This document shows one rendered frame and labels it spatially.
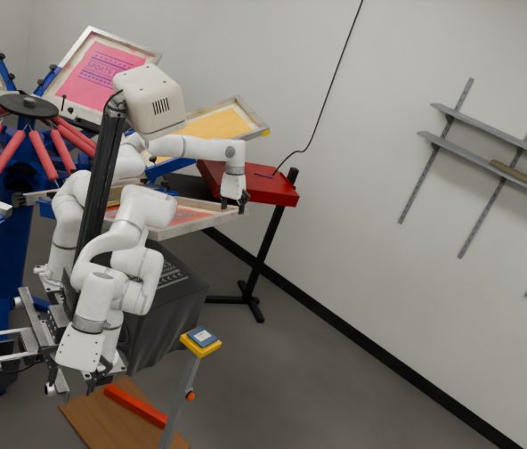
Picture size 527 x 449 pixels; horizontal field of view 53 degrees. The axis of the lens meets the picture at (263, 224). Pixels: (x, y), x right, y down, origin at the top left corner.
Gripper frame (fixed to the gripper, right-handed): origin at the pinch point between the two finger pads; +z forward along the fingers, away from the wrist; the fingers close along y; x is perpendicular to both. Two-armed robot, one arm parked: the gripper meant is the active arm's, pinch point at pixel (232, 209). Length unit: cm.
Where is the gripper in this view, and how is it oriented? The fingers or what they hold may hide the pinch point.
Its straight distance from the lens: 219.3
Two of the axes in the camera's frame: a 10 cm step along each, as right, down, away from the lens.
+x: 6.0, -1.8, 7.8
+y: 8.0, 2.3, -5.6
